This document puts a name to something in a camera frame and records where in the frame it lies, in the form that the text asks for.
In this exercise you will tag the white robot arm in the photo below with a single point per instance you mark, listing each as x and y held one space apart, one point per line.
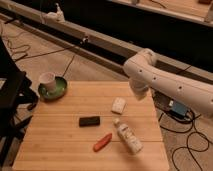
143 74

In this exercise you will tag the green plate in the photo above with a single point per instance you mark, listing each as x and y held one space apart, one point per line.
58 92

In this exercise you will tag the white plastic bottle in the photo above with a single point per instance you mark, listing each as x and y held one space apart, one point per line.
128 136

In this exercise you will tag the blue box on floor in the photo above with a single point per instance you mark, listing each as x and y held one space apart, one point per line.
178 109

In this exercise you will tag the white object on rail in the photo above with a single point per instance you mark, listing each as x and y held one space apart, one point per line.
57 16

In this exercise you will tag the long metal rail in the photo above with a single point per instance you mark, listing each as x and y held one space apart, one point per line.
121 29

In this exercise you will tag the white rectangular block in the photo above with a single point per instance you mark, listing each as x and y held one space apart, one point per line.
118 105

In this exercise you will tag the black chair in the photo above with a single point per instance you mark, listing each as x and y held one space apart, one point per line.
15 90

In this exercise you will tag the white cup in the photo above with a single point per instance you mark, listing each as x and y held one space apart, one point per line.
48 81

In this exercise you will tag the black rectangular block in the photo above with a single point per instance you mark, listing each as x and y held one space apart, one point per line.
89 121

